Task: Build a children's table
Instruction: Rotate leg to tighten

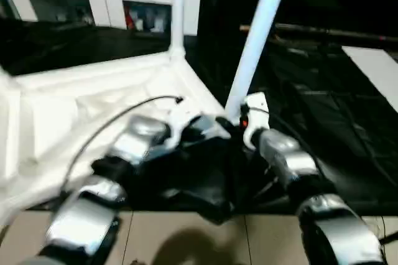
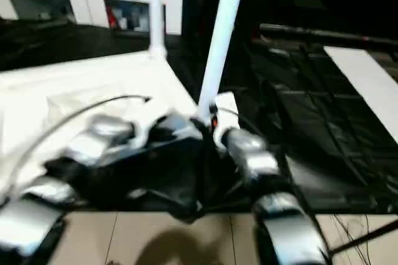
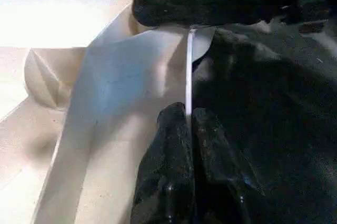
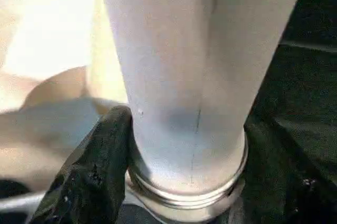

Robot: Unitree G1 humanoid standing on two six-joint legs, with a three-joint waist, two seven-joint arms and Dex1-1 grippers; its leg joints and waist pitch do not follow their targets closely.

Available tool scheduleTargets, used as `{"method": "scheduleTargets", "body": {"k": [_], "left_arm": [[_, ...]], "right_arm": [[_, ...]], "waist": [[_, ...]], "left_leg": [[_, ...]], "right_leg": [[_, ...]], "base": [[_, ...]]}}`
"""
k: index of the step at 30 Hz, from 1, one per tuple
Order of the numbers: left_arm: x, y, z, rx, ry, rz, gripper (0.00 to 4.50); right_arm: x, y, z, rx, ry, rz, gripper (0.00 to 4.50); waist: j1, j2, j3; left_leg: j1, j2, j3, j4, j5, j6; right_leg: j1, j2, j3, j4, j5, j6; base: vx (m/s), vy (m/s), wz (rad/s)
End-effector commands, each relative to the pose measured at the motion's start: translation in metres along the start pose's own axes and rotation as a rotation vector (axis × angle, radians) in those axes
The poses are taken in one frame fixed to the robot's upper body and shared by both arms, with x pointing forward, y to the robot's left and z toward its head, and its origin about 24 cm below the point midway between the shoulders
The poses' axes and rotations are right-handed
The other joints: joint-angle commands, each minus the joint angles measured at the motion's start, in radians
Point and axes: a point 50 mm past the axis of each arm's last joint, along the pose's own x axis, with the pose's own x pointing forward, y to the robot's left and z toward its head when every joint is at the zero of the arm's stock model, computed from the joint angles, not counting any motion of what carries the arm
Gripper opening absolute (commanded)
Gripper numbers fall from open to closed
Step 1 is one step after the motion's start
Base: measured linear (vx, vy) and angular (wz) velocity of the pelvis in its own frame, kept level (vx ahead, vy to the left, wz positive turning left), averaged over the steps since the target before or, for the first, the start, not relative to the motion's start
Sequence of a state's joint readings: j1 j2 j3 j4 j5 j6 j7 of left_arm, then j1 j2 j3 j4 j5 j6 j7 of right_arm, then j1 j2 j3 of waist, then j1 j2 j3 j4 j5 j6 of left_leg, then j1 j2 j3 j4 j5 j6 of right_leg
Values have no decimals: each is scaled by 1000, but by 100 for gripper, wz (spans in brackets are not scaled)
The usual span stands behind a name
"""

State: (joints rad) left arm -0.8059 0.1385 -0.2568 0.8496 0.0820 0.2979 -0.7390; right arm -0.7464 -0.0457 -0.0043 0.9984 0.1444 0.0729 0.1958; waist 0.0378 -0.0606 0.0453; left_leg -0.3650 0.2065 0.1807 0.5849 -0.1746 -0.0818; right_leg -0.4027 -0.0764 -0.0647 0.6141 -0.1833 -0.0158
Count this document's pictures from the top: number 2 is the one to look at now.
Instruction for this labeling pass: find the white plastic table top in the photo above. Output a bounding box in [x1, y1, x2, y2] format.
[0, 49, 206, 201]

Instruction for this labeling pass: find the black metal table leg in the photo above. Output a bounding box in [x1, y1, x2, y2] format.
[331, 222, 398, 254]

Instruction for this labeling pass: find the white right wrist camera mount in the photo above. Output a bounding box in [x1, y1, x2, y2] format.
[214, 92, 241, 147]

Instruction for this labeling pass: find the black plastic mat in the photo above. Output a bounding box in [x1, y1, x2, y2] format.
[0, 17, 398, 223]

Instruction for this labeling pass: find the black flat screen television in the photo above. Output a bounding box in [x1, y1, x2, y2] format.
[259, 0, 398, 47]

